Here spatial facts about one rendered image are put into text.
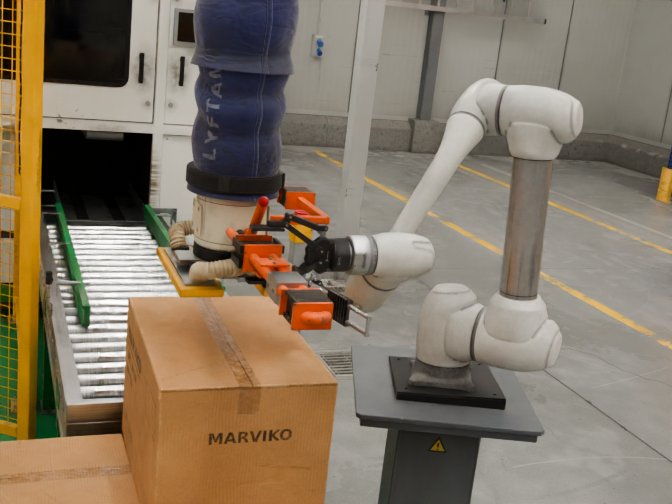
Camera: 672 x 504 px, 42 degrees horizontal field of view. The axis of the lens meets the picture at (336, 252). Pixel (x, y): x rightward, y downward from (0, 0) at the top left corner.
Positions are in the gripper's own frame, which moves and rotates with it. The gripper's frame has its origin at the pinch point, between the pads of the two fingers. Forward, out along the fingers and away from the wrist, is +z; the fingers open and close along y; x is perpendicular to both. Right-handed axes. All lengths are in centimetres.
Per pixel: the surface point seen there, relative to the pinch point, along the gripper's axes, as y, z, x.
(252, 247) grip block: -2.4, 2.1, -3.1
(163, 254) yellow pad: 10.9, 13.2, 36.2
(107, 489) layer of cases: 69, 26, 25
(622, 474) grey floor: 123, -196, 91
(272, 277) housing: -1.5, 2.7, -20.5
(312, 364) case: 28.7, -17.7, 5.9
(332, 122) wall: 91, -367, 933
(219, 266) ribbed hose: 4.9, 6.2, 7.0
